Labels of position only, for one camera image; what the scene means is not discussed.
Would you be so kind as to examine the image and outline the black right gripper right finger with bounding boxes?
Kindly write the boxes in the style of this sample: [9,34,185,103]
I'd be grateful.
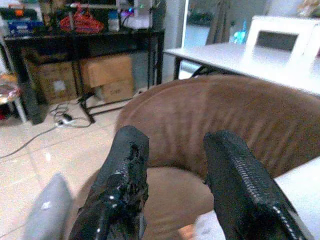
[203,130,313,240]

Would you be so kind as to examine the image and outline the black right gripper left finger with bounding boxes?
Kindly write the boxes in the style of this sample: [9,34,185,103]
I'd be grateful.
[69,125,150,240]

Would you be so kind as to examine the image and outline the grey pillow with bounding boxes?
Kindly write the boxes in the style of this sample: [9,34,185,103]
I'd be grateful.
[21,172,75,240]

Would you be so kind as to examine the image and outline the brown upholstered armchair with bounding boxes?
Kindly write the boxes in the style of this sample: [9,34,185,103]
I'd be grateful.
[77,74,320,240]

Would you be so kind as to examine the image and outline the white power strip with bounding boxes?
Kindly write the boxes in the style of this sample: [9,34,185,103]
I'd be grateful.
[55,113,76,127]

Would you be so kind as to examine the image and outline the small cardboard box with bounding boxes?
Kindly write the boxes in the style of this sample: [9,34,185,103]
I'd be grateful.
[96,80,136,103]

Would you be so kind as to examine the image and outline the large cardboard box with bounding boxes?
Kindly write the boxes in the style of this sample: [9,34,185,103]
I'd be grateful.
[81,55,135,89]

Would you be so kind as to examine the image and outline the cardboard box with white label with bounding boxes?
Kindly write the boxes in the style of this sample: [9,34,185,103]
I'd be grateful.
[28,61,77,105]

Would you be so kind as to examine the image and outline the black speaker tower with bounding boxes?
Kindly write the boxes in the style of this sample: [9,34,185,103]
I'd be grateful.
[19,81,50,126]

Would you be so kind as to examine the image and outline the black console table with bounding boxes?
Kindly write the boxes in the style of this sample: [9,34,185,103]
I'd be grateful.
[3,28,166,125]

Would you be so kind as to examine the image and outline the white box with grey window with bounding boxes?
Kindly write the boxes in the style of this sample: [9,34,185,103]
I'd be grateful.
[246,15,320,56]

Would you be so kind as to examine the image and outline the red plastic hangers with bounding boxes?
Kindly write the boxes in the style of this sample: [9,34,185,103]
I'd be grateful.
[59,3,105,35]

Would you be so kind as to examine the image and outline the blue storage box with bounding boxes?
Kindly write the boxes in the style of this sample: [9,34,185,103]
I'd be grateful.
[6,8,45,37]

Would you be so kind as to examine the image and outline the grey power cable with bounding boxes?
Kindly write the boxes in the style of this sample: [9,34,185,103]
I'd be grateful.
[0,102,92,159]

